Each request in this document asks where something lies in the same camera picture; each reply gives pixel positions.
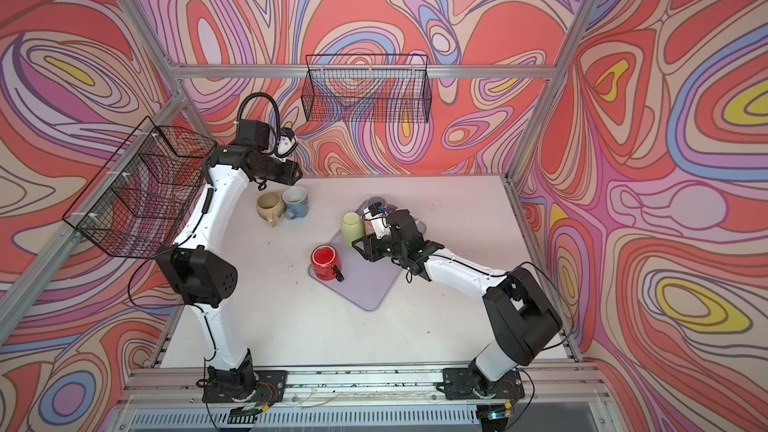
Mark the light blue mug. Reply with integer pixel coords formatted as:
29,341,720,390
282,185,309,220

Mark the beige speckled mug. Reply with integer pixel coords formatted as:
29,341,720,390
257,192,286,228

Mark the red mug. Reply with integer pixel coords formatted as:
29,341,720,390
310,244,345,282

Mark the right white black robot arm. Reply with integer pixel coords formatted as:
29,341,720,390
352,202,563,400

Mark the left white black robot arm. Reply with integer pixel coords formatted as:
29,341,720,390
150,92,303,408

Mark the light green mug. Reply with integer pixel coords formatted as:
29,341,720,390
340,212,366,246

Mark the purple mug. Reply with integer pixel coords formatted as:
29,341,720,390
363,196,388,211

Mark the black wire basket back wall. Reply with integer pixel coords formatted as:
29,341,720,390
301,52,432,124

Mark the black wire basket wall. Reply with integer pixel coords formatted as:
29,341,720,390
62,117,216,259
301,52,432,124

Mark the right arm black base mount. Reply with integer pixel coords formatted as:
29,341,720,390
435,367,526,403

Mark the black wire basket left wall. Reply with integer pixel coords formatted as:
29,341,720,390
62,117,216,259

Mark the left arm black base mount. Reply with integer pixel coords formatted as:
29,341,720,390
198,368,288,404

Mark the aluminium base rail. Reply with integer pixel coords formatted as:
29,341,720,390
107,360,625,431

